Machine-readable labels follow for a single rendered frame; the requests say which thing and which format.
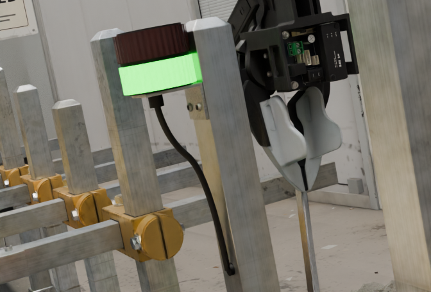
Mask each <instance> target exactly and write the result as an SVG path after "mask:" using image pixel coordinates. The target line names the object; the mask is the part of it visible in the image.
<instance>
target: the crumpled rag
mask: <svg viewBox="0 0 431 292"><path fill-rule="evenodd" d="M350 292H396V286H395V282H394V280H391V281H390V282H389V283H388V284H387V285H383V284H380V283H377V282H370V283H367V284H363V285H362V287H361V288H360V289H357V290H351V291H350Z"/></svg>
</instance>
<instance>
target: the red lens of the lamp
mask: <svg viewBox="0 0 431 292"><path fill-rule="evenodd" d="M112 39H113V43H114V49H115V54H116V58H117V64H125V63H130V62H136V61H140V60H147V59H150V58H156V57H161V56H167V55H173V54H177V53H182V52H186V51H191V50H190V44H189V37H188V33H187V27H186V23H185V24H176V25H172V26H165V27H161V28H155V29H150V30H144V31H138V32H135V33H129V34H125V35H119V36H116V37H112Z"/></svg>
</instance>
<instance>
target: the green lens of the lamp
mask: <svg viewBox="0 0 431 292"><path fill-rule="evenodd" d="M119 74H120V77H121V83H122V86H123V92H124V95H132V94H140V93H145V92H152V91H156V90H162V89H168V88H171V87H177V86H180V85H185V84H188V83H193V82H196V81H197V79H196V73H195V70H194V64H193V59H192V54H189V55H185V56H180V57H176V58H170V59H167V60H161V61H157V62H151V63H146V64H140V65H134V66H129V67H120V68H119Z"/></svg>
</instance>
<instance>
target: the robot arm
mask: <svg viewBox="0 0 431 292"><path fill-rule="evenodd" d="M227 22H228V23H230V24H231V27H232V33H233V39H234V44H235V50H236V54H237V60H238V65H239V71H240V75H241V82H242V88H243V92H244V98H245V102H246V108H247V113H248V119H249V125H250V130H251V132H252V134H253V136H254V138H255V139H256V140H257V142H258V144H259V145H260V146H261V147H262V148H263V150H264V151H265V153H266V154H267V156H268V157H269V159H270V160H271V162H272V163H273V164H274V165H275V167H276V168H277V170H278V171H279V172H280V173H281V174H282V176H283V177H284V178H285V179H286V180H287V181H288V182H289V183H290V184H291V185H292V186H293V187H295V188H296V189H297V190H298V191H300V192H305V191H309V190H311V189H312V186H313V185H314V182H315V180H316V177H317V174H318V172H319V168H320V165H321V158H322V156H323V155H325V154H327V153H330V152H332V151H335V150H337V149H339V148H340V147H341V145H342V131H341V128H340V126H339V125H338V124H337V123H335V122H334V121H333V120H331V119H330V118H329V117H328V116H327V114H326V111H325V108H326V105H327V103H328V98H329V95H330V82H334V81H339V80H343V79H346V78H347V77H348V75H349V74H359V67H358V63H357V56H356V52H355V45H354V40H353V33H352V29H351V22H350V15H349V13H345V14H341V15H332V12H325V13H322V12H321V5H320V1H319V0H238V1H237V3H236V5H235V7H234V9H233V11H232V13H231V15H230V17H229V19H228V20H227ZM340 31H347V36H348V42H349V47H350V54H351V62H345V58H344V51H343V47H342V40H341V32H340ZM276 90H277V92H292V91H296V90H298V91H297V93H295V95H294V96H293V97H292V98H291V99H290V100H289V102H288V103H287V105H285V103H284V101H283V99H282V98H281V97H280V96H279V95H275V96H272V97H270V95H273V94H274V93H275V91H276ZM290 120H291V121H292V123H293V125H294V126H293V125H292V124H291V122H290Z"/></svg>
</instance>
